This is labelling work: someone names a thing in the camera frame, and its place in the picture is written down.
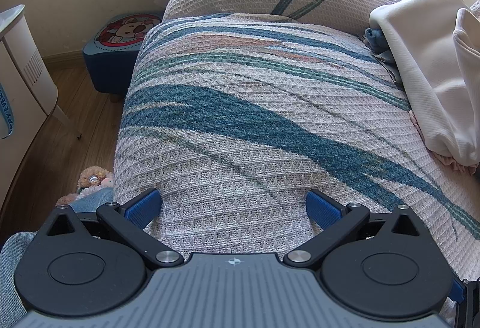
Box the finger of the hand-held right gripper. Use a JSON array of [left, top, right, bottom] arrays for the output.
[[451, 277, 480, 328]]

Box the pink plush slipper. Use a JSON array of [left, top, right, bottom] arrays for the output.
[[56, 166, 115, 206]]

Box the white ribbed sweater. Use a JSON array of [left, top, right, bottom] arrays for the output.
[[369, 0, 480, 167]]

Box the person's jeans leg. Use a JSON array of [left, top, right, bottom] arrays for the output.
[[0, 187, 115, 328]]

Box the white floor appliance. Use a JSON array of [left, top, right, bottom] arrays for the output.
[[0, 4, 72, 178]]

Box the blue printed ribbon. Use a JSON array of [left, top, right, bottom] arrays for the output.
[[0, 82, 13, 141]]

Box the cartoon print blue stool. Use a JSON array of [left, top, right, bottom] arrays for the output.
[[82, 13, 166, 103]]

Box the pink ruffled printed garment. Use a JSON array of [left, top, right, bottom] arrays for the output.
[[409, 110, 480, 176]]

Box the leaf print waffle sofa cover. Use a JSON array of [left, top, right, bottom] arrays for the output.
[[112, 12, 480, 317]]

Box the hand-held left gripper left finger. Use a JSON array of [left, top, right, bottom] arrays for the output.
[[35, 188, 185, 269]]

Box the blue rolled sock pair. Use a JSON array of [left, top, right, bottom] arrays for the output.
[[362, 27, 394, 64]]

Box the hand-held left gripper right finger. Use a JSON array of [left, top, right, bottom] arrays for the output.
[[283, 189, 428, 269]]

